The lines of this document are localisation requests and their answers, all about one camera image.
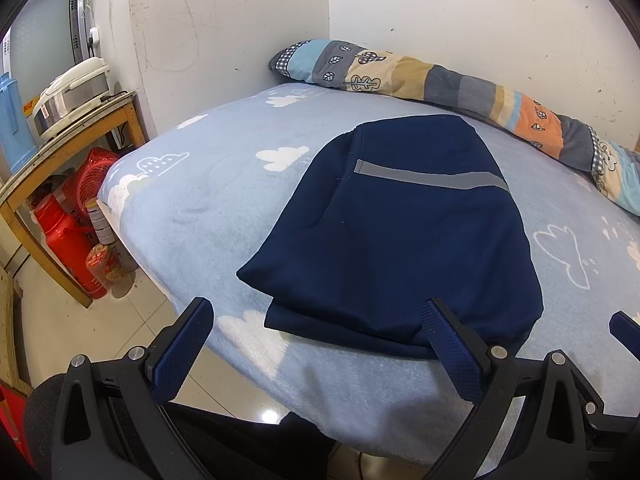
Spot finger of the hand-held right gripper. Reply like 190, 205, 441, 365
584, 400, 640, 461
609, 310, 640, 348

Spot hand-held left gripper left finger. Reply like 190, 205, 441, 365
51, 297, 215, 480

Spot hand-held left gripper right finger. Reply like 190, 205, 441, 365
422, 298, 588, 480

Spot navy work jacket red collar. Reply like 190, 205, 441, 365
236, 114, 545, 361

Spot red labelled tin can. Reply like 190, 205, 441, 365
85, 244, 123, 286

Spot light blue cloud blanket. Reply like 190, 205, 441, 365
97, 82, 640, 471

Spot grey fabric chair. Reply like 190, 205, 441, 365
22, 377, 68, 480

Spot white tin can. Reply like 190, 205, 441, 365
82, 200, 116, 246

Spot red thermos flask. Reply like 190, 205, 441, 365
32, 194, 108, 300

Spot red plastic basket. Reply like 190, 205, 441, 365
62, 147, 121, 221

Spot wooden side table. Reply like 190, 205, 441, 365
0, 91, 151, 308

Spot rolled patchwork quilt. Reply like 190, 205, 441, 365
268, 39, 640, 217

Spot blue plastic jug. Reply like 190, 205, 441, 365
0, 72, 38, 176

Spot white rice cooker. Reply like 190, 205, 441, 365
32, 57, 113, 141

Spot frosted glass window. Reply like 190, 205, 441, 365
0, 0, 101, 106

